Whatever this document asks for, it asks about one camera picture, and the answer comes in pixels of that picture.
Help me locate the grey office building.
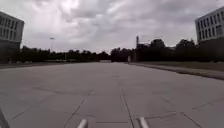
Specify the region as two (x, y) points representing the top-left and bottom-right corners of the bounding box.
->
(194, 6), (224, 62)
(0, 11), (25, 62)

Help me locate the robot's own part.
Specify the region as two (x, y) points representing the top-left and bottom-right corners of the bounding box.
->
(138, 116), (150, 128)
(77, 118), (88, 128)

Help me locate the grey concrete slab plaza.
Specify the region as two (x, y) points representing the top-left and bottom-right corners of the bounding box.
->
(0, 61), (224, 128)

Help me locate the row of dark trees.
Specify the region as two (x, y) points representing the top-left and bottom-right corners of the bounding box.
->
(0, 38), (224, 64)

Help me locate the dark tower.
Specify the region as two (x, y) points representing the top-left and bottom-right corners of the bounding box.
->
(135, 35), (140, 50)

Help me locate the tall lamp pole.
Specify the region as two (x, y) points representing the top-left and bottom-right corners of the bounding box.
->
(49, 37), (55, 53)

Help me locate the grass strip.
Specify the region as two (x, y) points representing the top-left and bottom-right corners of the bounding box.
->
(131, 60), (224, 80)

